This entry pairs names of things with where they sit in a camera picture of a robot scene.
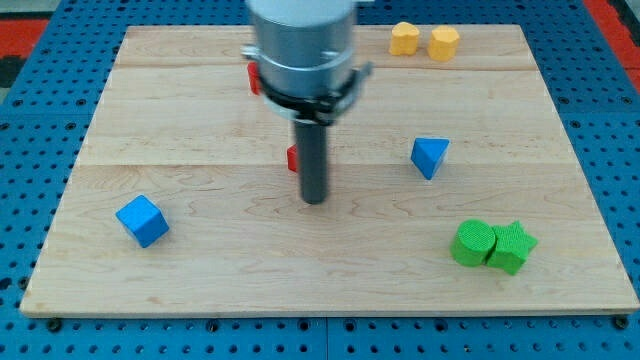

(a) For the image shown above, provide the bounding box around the blue triangle block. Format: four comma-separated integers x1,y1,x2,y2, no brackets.
410,138,450,180

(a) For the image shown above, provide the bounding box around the red block behind arm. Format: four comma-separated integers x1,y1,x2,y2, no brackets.
247,61,261,95

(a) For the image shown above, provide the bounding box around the grey cylindrical robot arm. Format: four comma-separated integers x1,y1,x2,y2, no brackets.
242,0,373,126

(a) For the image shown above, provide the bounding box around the red star block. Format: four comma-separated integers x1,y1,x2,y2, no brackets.
286,145,297,173

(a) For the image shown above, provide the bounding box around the green star block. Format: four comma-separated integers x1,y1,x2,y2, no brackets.
485,221,538,275

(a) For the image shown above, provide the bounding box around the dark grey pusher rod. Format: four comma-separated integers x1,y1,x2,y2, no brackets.
294,122,328,205

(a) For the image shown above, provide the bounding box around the wooden board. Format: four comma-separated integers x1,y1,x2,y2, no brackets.
21,25,639,318

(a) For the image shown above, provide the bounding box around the yellow heart block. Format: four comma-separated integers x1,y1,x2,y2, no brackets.
389,22,421,56

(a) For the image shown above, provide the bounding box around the green cylinder block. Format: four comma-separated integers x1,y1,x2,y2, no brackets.
450,219,496,267

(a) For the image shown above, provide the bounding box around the blue cube block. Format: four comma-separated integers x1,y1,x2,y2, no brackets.
115,195,169,248

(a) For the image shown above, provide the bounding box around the yellow hexagon block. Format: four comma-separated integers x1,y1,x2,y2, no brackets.
427,25,460,62

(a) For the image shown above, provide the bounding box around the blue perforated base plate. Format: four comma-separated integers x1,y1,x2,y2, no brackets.
1,0,639,359

